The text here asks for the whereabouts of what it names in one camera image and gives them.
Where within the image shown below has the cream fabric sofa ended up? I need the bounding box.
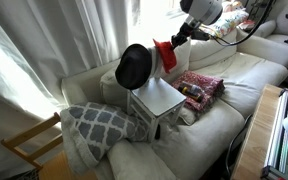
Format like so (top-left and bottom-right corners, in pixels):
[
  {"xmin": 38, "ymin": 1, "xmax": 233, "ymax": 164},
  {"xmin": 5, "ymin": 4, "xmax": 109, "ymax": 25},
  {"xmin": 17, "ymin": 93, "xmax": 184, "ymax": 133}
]
[{"xmin": 60, "ymin": 27, "xmax": 288, "ymax": 180}]

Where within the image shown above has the red patterned folded cloth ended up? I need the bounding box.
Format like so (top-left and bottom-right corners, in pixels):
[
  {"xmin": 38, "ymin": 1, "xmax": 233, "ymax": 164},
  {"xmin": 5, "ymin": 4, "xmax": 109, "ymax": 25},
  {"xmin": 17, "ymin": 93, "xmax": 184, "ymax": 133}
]
[{"xmin": 170, "ymin": 70, "xmax": 226, "ymax": 113}]

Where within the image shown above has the cream fleece blanket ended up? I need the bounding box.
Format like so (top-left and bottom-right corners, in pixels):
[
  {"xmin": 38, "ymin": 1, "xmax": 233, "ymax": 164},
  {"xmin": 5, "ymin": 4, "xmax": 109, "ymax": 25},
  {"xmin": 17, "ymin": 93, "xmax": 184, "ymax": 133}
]
[{"xmin": 60, "ymin": 109, "xmax": 100, "ymax": 177}]

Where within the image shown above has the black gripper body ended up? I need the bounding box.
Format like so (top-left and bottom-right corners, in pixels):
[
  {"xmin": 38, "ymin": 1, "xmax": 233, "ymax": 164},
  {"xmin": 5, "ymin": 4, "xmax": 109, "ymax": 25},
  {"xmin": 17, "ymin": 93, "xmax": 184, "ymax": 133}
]
[{"xmin": 175, "ymin": 22, "xmax": 195, "ymax": 41}]

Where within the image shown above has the light wooden slatted chair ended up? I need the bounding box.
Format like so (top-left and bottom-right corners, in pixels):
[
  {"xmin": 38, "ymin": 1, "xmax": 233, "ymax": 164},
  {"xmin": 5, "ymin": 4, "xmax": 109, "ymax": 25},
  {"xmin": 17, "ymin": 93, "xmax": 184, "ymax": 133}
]
[{"xmin": 0, "ymin": 111, "xmax": 98, "ymax": 180}]

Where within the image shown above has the grey armchair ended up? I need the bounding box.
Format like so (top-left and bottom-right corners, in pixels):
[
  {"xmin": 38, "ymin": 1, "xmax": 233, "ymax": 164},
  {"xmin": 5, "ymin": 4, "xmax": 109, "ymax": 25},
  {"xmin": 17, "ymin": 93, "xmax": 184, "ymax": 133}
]
[{"xmin": 250, "ymin": 2, "xmax": 288, "ymax": 75}]

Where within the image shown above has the aluminium rail frame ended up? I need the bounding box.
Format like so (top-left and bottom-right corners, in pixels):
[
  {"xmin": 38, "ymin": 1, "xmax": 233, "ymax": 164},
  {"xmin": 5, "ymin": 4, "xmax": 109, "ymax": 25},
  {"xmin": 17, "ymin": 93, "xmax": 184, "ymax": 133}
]
[{"xmin": 260, "ymin": 89, "xmax": 288, "ymax": 180}]

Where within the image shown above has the plain cream cushion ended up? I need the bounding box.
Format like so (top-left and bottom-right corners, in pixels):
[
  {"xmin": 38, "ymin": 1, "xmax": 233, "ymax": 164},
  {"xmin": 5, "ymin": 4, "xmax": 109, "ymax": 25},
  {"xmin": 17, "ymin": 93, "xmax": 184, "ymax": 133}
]
[{"xmin": 106, "ymin": 139, "xmax": 177, "ymax": 180}]

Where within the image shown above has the light wooden table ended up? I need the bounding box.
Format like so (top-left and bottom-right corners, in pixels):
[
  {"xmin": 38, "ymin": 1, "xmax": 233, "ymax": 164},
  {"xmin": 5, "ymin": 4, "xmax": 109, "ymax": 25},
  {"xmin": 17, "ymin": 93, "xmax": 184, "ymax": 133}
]
[{"xmin": 231, "ymin": 83, "xmax": 286, "ymax": 180}]

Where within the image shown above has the white box table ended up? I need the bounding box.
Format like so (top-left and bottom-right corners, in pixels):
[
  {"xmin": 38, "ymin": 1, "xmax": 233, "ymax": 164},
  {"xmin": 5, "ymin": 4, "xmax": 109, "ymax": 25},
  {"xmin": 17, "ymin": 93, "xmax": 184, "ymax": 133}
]
[{"xmin": 126, "ymin": 76, "xmax": 188, "ymax": 143}]

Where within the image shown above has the floral print pillow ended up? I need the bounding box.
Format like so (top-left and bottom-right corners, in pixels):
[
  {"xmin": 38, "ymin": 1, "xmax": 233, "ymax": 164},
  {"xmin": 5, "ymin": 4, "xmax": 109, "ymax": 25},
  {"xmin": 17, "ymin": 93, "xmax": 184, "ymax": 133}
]
[{"xmin": 199, "ymin": 1, "xmax": 251, "ymax": 39}]

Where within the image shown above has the white sheer curtain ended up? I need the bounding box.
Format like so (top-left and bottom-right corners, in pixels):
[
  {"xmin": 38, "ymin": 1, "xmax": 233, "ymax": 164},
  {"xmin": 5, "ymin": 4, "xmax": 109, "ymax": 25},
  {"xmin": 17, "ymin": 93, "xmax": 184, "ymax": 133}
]
[{"xmin": 0, "ymin": 0, "xmax": 142, "ymax": 174}]

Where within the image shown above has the black fedora hat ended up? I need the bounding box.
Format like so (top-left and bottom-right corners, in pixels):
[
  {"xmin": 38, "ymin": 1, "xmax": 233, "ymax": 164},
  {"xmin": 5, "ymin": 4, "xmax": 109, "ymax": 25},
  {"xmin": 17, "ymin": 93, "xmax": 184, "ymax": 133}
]
[{"xmin": 114, "ymin": 43, "xmax": 153, "ymax": 91}]

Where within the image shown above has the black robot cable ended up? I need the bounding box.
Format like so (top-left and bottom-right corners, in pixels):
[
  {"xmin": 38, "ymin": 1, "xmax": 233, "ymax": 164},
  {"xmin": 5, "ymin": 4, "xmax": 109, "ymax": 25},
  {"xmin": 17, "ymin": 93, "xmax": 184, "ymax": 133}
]
[{"xmin": 209, "ymin": 0, "xmax": 276, "ymax": 47}]

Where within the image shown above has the grey lattice pattern pillow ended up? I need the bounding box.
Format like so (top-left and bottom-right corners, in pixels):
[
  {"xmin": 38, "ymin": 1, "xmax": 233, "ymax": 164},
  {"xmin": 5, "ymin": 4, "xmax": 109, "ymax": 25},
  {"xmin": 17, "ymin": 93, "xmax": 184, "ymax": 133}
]
[{"xmin": 60, "ymin": 101, "xmax": 150, "ymax": 168}]

